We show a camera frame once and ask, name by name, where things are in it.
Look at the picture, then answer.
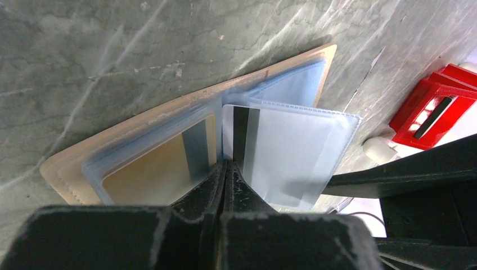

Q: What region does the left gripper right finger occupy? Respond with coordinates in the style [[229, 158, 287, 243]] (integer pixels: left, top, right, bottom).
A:
[[219, 160, 383, 269]]

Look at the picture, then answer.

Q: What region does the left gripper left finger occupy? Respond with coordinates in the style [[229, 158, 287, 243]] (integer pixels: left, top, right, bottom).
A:
[[1, 161, 227, 269]]

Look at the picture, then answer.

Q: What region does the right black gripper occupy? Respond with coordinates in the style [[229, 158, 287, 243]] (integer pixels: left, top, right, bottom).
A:
[[323, 135, 476, 269]]

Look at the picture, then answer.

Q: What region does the gold credit card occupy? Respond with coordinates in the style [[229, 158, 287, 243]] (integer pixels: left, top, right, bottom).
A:
[[102, 115, 217, 205]]

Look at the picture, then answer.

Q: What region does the white striped credit card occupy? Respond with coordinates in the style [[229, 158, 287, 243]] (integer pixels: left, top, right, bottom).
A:
[[223, 105, 342, 211]]

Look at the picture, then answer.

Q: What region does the red plastic bin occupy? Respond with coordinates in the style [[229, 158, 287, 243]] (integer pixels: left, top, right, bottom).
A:
[[389, 64, 476, 150]]

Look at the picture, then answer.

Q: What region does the white PVC pipe frame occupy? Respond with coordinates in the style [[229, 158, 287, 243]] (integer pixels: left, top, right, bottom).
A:
[[363, 62, 476, 165]]

